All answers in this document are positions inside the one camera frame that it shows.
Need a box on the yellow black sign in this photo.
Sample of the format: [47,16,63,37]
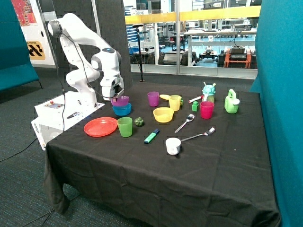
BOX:
[27,41,45,61]

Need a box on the teal toy bottle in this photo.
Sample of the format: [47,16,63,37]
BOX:
[202,82,216,103]

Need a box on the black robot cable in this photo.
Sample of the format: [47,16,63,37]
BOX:
[0,30,114,163]

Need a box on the red plastic plate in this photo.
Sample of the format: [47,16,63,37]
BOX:
[84,117,117,137]

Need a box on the red wall poster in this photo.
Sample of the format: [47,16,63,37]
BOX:
[11,0,37,26]

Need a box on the green toy block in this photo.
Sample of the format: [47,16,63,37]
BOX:
[192,101,199,112]

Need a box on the red plastic cup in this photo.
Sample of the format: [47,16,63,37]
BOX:
[200,101,214,119]

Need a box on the black tablecloth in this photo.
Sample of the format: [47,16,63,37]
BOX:
[43,83,281,227]

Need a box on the metal fork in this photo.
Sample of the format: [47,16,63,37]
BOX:
[181,127,215,142]

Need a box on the green toy pepper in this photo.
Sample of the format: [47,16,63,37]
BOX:
[134,117,144,127]

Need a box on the green toy watering can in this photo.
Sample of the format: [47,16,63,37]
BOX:
[224,89,240,114]

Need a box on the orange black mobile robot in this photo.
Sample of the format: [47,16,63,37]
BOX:
[217,46,258,69]

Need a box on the teal sofa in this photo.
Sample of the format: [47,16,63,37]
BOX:
[0,0,39,91]

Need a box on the red white marker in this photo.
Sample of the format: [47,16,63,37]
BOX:
[188,95,204,104]

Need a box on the metal spoon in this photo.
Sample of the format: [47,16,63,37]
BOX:
[174,114,195,133]

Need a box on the white crumpled cup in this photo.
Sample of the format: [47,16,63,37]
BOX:
[165,138,181,156]

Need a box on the teal partition panel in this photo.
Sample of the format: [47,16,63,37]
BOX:
[251,0,303,227]

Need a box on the green highlighter pen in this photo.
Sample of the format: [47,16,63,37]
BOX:
[144,129,160,144]

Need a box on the purple plastic bowl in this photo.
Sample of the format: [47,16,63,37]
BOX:
[111,96,129,106]

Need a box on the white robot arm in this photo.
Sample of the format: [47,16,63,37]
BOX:
[47,13,124,107]

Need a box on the black tripod stand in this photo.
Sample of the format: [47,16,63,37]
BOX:
[132,23,145,82]

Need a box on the yellow plastic cup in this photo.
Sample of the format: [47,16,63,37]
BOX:
[169,95,181,111]

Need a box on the yellow toy banana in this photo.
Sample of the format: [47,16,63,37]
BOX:
[160,95,170,100]

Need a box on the yellow plastic bowl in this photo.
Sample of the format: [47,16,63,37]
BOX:
[153,107,174,123]

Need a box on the green plastic cup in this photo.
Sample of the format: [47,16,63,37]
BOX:
[117,117,133,138]

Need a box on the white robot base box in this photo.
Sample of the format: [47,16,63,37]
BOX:
[31,91,104,150]

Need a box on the purple plastic cup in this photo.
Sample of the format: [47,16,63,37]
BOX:
[147,91,159,107]

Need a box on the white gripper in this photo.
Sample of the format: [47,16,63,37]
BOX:
[100,74,124,103]

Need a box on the blue plastic bowl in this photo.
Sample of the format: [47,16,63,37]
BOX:
[112,103,132,116]

